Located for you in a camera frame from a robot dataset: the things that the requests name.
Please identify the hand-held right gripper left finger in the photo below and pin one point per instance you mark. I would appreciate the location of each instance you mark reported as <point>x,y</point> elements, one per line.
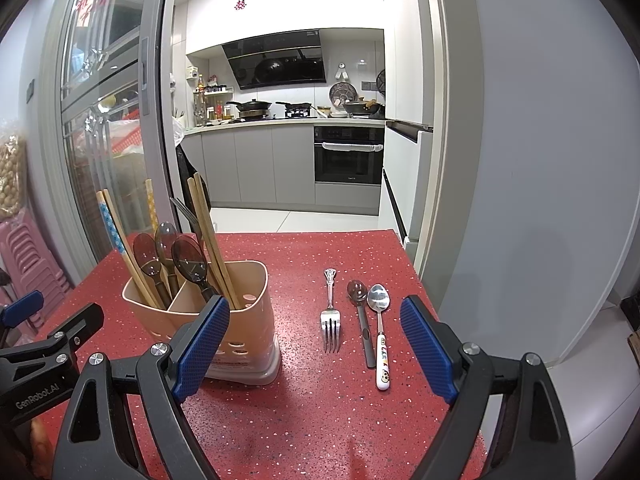
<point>202,345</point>

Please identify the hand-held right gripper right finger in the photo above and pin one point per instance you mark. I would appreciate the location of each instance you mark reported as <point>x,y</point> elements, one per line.
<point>425,345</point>

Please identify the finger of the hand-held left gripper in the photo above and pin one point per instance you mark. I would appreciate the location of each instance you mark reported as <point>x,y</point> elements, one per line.
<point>22,307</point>
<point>80,322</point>

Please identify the beige cutlery holder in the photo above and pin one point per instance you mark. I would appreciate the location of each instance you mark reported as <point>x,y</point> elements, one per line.
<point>240,320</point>

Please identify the blue patterned chopstick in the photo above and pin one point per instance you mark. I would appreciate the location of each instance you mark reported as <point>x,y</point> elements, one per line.
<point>111,225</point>

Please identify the dark grey fork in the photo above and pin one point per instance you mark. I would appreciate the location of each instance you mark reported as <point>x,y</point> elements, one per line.
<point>182,212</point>

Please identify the yellow patterned wooden chopstick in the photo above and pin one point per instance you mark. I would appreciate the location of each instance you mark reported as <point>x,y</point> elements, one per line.
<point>151,205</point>

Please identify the person's left forearm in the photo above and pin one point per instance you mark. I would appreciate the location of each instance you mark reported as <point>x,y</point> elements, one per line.
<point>41,440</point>

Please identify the stack of pink stools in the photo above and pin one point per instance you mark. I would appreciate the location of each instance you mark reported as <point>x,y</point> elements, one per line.
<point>30,260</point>

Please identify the ornate silver fork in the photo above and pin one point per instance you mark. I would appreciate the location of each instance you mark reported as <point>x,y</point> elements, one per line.
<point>331,325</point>

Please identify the clear bag of nuts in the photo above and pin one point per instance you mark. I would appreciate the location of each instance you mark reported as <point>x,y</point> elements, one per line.
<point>12,170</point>

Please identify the black garbage bag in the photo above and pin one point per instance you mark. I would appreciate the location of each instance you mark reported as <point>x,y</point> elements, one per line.
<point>192,180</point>

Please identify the red plastic basket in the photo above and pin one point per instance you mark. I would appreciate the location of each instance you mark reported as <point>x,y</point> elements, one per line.
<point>125,137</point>

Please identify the black built-in oven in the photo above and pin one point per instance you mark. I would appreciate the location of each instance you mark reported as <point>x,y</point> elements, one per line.
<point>350,165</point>

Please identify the white plastic bag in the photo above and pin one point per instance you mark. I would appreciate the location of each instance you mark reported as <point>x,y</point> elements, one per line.
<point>179,130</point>

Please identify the sliding glass door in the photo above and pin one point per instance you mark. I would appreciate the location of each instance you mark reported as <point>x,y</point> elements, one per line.
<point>115,85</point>

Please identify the row of condiment bottles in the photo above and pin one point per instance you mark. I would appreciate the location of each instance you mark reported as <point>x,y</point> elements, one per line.
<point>212,105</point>

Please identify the black frying pan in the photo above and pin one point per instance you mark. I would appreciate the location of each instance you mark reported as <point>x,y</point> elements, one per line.
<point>295,108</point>
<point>250,107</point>

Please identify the dark wok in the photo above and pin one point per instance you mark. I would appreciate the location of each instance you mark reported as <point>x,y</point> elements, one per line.
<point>362,108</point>

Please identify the black round trivet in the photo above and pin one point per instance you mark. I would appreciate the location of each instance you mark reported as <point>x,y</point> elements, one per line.
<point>381,82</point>

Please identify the white refrigerator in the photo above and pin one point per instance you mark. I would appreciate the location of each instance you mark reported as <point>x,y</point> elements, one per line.
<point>405,60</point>

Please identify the black range hood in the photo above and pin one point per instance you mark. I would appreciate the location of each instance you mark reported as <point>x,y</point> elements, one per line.
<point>280,60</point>

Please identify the white wall hook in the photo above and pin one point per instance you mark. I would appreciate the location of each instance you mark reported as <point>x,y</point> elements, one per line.
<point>341,71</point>

